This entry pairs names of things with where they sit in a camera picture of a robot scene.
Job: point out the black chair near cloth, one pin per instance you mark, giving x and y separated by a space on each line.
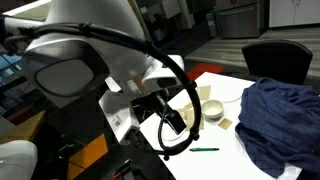
283 60

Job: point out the small tan paper square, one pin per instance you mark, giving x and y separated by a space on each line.
224 124

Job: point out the green pen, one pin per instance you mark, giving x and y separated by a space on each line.
203 149

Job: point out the white bowl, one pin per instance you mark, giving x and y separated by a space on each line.
212 109

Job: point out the large tan paper sheet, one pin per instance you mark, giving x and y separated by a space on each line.
187 115

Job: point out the tan paper rectangle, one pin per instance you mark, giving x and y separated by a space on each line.
203 92

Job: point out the steel trash bin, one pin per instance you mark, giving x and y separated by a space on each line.
240 18

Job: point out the white cabinets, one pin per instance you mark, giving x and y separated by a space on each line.
294 12

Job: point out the blue cloth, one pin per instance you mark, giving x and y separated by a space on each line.
279 124

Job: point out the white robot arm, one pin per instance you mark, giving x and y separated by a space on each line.
80 44

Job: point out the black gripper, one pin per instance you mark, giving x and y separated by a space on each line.
157 103

